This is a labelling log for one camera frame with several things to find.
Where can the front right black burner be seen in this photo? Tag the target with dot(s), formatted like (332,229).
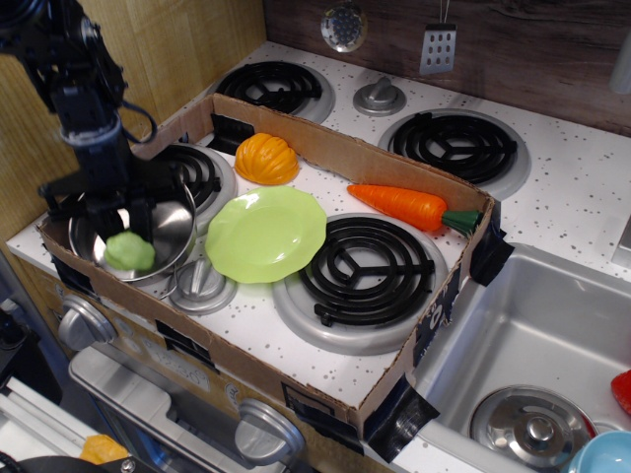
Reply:
(366,287)

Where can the back right black burner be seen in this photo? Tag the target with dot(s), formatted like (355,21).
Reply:
(471,145)

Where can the green plastic plate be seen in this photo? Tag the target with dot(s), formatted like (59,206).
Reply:
(266,235)

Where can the orange toy pumpkin half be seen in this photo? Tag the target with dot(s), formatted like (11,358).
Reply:
(266,160)

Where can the light blue bowl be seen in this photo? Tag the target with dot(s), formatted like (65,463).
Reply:
(607,453)

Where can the red object at edge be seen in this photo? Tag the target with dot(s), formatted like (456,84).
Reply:
(621,390)

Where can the steel pot lid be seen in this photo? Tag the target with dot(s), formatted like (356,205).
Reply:
(538,428)

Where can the grey sink basin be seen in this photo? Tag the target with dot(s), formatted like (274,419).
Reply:
(544,322)

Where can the cardboard fence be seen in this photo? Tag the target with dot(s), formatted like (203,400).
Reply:
(247,343)

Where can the orange object at bottom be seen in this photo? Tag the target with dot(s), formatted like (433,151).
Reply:
(100,449)

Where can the silver oven door handle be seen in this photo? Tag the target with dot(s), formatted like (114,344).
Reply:
(194,431)

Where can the small steel pot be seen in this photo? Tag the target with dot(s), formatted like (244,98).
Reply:
(174,233)

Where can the right grey oven knob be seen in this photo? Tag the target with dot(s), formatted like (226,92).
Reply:
(264,436)

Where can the grey knob at back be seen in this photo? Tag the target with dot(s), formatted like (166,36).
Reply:
(381,98)

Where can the hanging steel spatula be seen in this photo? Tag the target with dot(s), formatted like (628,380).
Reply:
(438,50)

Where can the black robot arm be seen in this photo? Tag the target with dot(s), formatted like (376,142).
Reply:
(65,57)

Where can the grey oven knob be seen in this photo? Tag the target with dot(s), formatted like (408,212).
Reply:
(83,325)
(264,436)

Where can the front left black burner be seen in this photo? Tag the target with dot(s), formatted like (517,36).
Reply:
(208,176)

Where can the hanging steel skimmer ladle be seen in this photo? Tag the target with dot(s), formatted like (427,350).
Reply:
(343,26)

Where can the grey knob inside fence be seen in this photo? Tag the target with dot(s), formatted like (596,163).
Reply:
(197,288)

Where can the orange toy carrot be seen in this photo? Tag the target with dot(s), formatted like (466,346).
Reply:
(424,211)

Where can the left grey oven knob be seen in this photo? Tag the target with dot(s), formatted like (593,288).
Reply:
(83,325)

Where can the green toy broccoli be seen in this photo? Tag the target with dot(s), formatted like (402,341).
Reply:
(128,251)

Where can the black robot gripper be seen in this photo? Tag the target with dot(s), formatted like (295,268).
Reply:
(110,177)

